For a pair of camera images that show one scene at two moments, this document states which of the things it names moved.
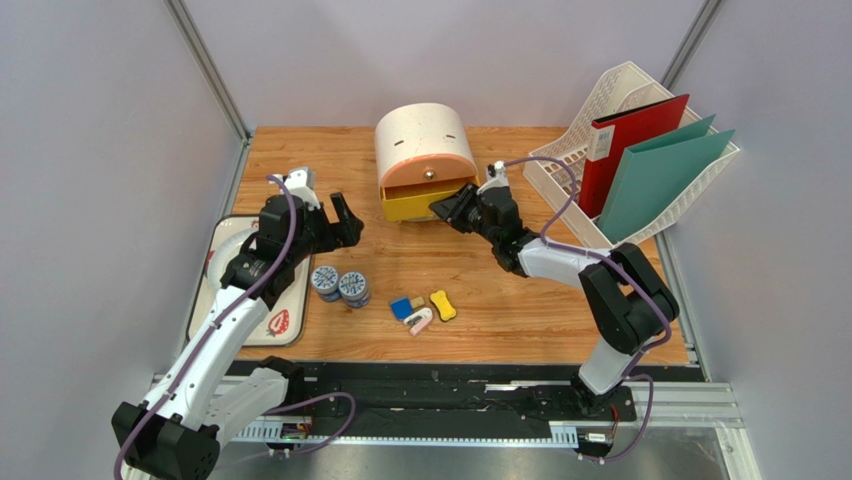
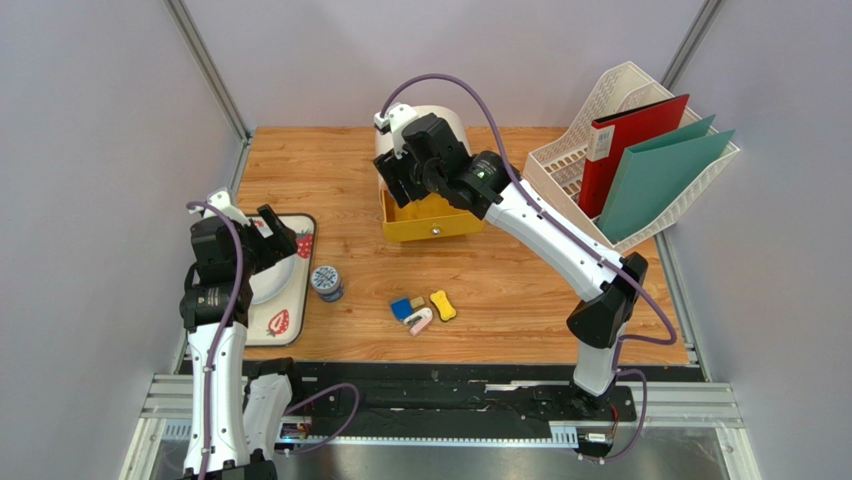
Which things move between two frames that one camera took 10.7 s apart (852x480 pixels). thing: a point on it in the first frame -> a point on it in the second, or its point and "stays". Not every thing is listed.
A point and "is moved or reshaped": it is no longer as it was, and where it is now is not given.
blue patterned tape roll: x=324 y=281 stays
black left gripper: x=344 y=233 -> x=277 y=247
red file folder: x=609 y=139 stays
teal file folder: x=650 y=172 stays
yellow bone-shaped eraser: x=441 y=302 stays
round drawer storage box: x=424 y=154 is moved or reshaped
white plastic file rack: x=557 y=167 stays
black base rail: x=446 y=398 stays
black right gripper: x=471 y=210 -> x=405 y=175
